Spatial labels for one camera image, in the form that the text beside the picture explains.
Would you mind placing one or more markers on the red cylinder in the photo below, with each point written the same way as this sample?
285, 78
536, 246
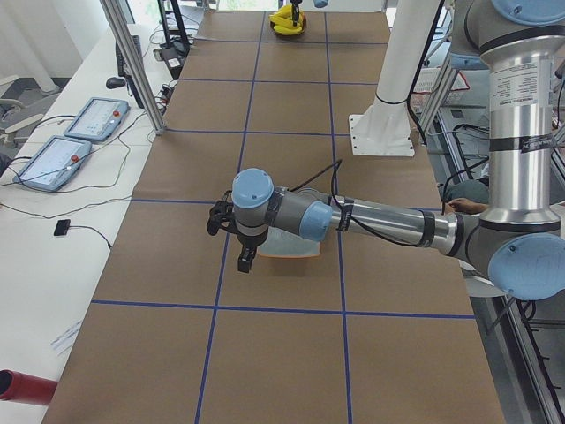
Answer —
26, 389

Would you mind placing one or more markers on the aluminium frame post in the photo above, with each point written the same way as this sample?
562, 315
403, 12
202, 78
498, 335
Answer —
133, 63

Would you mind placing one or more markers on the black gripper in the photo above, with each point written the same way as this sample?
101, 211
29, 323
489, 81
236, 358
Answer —
251, 241

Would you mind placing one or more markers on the white camera mast base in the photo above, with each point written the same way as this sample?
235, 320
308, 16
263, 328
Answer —
384, 129

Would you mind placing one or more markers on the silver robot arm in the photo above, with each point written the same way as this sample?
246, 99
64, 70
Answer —
515, 243

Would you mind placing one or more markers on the person in white shirt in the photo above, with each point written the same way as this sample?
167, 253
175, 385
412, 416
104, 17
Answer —
470, 196

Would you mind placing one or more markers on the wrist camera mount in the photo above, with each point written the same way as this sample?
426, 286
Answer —
221, 216

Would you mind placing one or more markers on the far blue teach pendant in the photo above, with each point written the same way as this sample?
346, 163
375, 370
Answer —
98, 119

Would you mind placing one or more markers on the small black box device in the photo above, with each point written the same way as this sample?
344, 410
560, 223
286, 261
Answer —
62, 227

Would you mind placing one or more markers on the near blue teach pendant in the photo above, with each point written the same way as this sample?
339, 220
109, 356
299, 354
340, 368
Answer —
54, 164

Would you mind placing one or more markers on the grey square plate orange rim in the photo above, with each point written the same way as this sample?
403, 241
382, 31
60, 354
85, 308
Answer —
282, 244

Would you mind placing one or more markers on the blue teach pendant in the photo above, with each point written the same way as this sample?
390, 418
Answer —
98, 119
54, 164

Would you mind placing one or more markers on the black computer mouse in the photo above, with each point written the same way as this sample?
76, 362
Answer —
115, 82

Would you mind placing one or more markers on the woven wicker fruit basket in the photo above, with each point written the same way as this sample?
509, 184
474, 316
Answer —
288, 31

